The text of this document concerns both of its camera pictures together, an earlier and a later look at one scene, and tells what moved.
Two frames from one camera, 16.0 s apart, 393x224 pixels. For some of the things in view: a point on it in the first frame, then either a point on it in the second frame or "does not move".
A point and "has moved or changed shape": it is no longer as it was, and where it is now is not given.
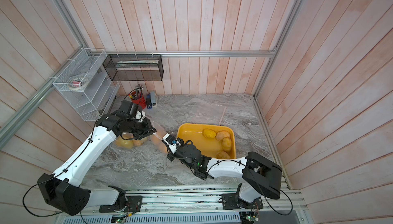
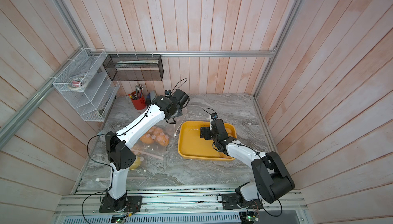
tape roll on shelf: (78, 83) does not move
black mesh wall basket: (134, 67) does not move
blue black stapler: (148, 101) does not move
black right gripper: (172, 157) to (208, 131)
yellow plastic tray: (214, 141) does not move
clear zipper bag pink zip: (132, 143) to (148, 169)
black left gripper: (147, 130) to (179, 113)
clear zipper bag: (158, 137) has moved or changed shape
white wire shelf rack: (87, 84) does not move
